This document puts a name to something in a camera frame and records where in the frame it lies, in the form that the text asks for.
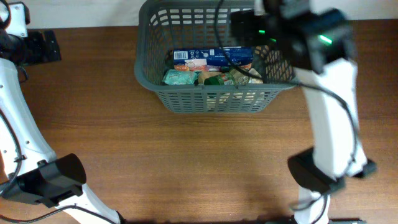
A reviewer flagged blue carton box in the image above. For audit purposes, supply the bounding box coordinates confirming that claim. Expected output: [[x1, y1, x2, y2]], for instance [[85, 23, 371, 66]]
[[172, 47, 253, 72]]

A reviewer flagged silver tin can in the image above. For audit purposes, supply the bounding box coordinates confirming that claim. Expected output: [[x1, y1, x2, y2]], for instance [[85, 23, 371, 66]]
[[229, 69, 250, 85]]

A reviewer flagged right black cable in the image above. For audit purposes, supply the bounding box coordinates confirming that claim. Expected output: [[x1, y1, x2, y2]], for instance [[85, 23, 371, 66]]
[[214, 0, 360, 224]]

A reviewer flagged left black cable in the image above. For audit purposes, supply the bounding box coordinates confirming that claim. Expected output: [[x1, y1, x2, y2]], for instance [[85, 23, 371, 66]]
[[0, 0, 125, 224]]

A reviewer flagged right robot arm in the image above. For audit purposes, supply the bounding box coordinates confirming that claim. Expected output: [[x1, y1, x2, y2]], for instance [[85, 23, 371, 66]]
[[230, 1, 377, 223]]

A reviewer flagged teal snack packet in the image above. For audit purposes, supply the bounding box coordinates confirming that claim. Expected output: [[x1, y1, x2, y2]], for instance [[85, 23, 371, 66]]
[[162, 70, 200, 85]]

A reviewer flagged tan food pouch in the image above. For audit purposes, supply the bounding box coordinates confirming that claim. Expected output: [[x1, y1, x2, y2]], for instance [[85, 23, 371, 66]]
[[198, 67, 264, 105]]

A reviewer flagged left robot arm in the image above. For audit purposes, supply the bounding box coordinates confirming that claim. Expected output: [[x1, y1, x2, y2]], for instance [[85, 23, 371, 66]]
[[1, 30, 125, 223]]

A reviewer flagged green lid jar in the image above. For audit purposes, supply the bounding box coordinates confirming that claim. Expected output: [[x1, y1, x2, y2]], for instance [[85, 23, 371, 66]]
[[204, 73, 236, 85]]

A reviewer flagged grey plastic basket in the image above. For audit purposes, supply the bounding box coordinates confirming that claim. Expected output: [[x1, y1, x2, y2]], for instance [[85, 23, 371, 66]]
[[134, 1, 295, 114]]

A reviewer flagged black cable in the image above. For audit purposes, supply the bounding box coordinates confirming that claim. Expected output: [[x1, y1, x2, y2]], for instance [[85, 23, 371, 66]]
[[214, 0, 360, 224], [0, 0, 125, 224]]

